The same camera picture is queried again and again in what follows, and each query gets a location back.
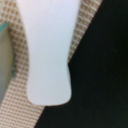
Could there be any teal padded gripper finger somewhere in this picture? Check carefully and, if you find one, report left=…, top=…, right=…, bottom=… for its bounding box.
left=0, top=23, right=14, bottom=102

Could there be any beige woven placemat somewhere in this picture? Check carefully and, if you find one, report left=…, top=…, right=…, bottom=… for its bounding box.
left=0, top=0, right=103, bottom=128

